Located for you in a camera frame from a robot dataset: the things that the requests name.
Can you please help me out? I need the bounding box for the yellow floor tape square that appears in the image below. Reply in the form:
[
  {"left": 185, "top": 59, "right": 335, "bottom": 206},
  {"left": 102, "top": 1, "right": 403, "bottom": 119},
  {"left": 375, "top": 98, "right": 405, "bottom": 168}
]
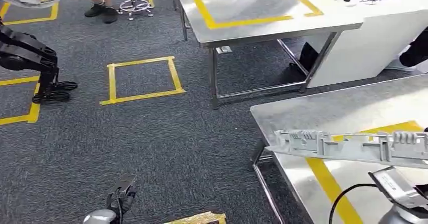
[{"left": 99, "top": 55, "right": 187, "bottom": 106}]

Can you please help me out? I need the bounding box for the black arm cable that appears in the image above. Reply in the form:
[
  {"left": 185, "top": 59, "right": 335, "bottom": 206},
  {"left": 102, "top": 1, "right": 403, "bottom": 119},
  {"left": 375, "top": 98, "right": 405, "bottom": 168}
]
[{"left": 329, "top": 183, "right": 379, "bottom": 224}]

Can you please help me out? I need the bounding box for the long grey metal part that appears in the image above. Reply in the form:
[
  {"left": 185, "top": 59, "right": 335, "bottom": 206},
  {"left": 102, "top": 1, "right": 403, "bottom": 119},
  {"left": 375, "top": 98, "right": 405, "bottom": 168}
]
[{"left": 265, "top": 129, "right": 428, "bottom": 170}]

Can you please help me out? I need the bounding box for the person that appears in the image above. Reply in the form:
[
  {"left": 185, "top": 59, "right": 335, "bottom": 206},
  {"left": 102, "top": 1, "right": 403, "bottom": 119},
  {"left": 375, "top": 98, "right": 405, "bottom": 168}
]
[
  {"left": 71, "top": 0, "right": 119, "bottom": 25},
  {"left": 384, "top": 27, "right": 428, "bottom": 73}
]

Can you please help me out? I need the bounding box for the yellow crinkled sheet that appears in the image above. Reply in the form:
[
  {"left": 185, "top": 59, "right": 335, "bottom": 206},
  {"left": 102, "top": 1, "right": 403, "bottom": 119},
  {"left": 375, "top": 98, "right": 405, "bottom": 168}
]
[{"left": 163, "top": 210, "right": 228, "bottom": 224}]

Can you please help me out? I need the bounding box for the black humanoid robot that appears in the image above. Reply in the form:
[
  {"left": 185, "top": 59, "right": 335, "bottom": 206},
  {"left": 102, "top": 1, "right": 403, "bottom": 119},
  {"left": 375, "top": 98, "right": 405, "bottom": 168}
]
[{"left": 0, "top": 18, "right": 79, "bottom": 105}]

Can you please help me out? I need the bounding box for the yellow bench tape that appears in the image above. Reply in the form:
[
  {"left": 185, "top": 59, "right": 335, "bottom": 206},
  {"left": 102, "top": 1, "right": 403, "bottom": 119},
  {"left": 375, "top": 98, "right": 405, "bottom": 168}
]
[{"left": 305, "top": 120, "right": 425, "bottom": 224}]

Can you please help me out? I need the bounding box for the steel table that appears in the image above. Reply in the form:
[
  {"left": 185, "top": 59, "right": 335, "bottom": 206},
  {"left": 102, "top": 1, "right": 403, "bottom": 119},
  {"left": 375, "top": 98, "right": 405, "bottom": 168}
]
[{"left": 170, "top": 0, "right": 365, "bottom": 110}]

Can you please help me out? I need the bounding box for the steel workbench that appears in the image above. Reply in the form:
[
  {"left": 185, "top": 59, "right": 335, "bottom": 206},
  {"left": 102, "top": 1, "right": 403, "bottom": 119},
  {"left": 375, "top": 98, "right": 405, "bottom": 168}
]
[{"left": 249, "top": 74, "right": 428, "bottom": 224}]

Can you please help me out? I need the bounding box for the chrome stool base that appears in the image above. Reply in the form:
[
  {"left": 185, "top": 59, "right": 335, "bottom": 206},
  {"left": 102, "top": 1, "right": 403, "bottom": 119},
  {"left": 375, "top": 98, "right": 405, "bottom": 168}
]
[{"left": 117, "top": 0, "right": 155, "bottom": 21}]

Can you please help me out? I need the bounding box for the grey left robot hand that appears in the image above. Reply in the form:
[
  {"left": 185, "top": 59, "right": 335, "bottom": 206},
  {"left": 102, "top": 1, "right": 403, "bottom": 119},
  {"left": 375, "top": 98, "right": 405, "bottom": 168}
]
[{"left": 106, "top": 173, "right": 138, "bottom": 224}]

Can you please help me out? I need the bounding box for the white desk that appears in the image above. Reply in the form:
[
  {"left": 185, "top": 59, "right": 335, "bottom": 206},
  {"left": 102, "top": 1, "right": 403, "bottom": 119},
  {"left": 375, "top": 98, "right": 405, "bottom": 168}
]
[{"left": 302, "top": 0, "right": 428, "bottom": 89}]

